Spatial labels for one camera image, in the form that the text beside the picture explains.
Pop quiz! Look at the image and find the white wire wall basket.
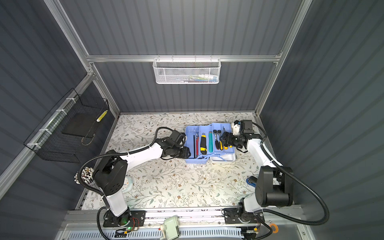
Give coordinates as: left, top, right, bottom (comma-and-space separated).
153, 59, 222, 85

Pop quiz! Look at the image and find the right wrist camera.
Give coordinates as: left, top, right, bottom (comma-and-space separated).
231, 120, 242, 136

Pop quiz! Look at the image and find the yellow black utility knife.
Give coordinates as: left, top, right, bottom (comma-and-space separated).
200, 133, 208, 155

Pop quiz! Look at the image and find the yellow black screwdriver short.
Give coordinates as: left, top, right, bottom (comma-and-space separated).
213, 130, 220, 150

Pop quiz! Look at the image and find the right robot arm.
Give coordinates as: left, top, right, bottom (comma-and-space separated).
221, 120, 330, 226

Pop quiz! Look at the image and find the teal utility knife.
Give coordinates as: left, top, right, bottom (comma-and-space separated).
209, 131, 214, 153

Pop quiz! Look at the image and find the green white device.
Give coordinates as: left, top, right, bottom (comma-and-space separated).
159, 216, 181, 240

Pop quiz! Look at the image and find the black wire side basket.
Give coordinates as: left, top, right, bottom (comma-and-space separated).
24, 91, 110, 164

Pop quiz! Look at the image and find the black yellow screwdriver long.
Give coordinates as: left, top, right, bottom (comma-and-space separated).
217, 130, 224, 151

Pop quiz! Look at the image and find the cup of pencils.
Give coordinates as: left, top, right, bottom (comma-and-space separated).
74, 167, 104, 196

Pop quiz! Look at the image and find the blue stapler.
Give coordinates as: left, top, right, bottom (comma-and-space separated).
246, 176, 258, 188

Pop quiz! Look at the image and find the red hex key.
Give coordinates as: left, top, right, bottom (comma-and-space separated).
195, 133, 199, 159

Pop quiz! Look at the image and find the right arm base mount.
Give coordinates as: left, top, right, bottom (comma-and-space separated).
221, 208, 265, 225

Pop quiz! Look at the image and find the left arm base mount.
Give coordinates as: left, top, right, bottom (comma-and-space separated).
103, 210, 147, 228

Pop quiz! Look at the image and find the black hex key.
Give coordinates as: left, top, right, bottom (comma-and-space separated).
193, 135, 196, 159

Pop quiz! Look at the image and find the white blue tool box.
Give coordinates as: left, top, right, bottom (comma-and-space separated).
185, 123, 236, 164

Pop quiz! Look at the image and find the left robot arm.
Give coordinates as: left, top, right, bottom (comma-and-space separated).
77, 127, 191, 222

